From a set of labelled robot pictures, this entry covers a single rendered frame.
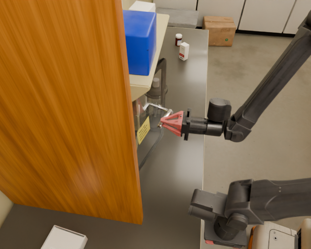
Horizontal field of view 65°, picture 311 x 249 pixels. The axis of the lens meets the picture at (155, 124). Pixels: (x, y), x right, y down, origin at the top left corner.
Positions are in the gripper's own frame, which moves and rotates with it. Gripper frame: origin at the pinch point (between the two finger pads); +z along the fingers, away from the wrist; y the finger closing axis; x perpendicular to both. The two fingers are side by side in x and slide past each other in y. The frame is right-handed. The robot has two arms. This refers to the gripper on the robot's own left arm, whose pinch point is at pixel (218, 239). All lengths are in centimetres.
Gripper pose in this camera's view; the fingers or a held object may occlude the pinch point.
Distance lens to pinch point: 77.2
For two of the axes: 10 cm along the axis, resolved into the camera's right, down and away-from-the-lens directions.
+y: -9.9, -1.2, 1.1
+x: -1.6, 7.5, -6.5
